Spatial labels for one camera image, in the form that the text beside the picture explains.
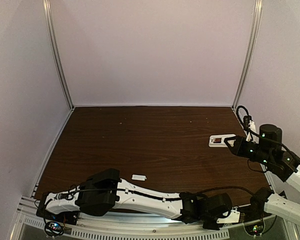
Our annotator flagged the front aluminium rail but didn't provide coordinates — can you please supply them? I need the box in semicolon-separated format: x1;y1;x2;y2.
16;196;291;240

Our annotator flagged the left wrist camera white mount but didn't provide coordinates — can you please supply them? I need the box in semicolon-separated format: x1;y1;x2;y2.
216;209;246;224

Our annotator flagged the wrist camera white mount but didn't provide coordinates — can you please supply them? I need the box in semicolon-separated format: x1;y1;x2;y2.
216;209;246;224
243;115;256;142

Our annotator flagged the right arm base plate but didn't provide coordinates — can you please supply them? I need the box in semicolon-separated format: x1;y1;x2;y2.
232;204;272;224

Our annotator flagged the circuit board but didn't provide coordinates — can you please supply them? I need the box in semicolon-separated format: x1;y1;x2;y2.
43;221;64;237
243;220;265;237

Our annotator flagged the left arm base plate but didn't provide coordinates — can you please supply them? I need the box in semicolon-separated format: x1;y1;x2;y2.
36;206;79;226

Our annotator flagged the left aluminium frame post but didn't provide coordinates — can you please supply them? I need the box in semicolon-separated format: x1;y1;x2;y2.
42;0;75;110

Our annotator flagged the white remote control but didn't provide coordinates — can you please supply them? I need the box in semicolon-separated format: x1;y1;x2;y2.
208;134;236;148

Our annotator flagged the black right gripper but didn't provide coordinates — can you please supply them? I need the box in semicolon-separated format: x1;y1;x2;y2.
225;136;273;168

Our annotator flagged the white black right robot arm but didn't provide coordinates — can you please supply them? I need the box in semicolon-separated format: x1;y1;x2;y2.
224;124;300;227

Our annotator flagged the white battery cover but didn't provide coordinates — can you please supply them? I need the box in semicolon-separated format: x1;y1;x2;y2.
131;174;147;181

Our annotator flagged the left circuit board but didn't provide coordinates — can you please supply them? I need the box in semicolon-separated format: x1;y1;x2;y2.
43;221;64;237

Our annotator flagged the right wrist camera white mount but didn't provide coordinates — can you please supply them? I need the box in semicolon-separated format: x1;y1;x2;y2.
243;115;256;142

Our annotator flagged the aluminium frame post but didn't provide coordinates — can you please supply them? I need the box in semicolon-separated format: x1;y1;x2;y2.
232;0;263;110
42;0;75;110

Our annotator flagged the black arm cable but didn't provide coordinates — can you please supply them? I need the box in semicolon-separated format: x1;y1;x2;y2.
236;105;300;176
34;186;256;226

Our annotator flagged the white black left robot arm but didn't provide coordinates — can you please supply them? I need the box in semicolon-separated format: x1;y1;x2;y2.
36;168;233;230

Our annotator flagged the right aluminium frame post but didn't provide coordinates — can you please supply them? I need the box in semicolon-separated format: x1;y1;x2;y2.
232;0;263;110

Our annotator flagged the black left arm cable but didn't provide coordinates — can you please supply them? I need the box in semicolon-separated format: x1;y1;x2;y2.
34;186;256;226

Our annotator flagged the right circuit board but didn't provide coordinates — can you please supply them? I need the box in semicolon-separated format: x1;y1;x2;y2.
243;220;265;237

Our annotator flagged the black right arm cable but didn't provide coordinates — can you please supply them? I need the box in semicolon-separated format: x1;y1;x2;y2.
236;105;300;176

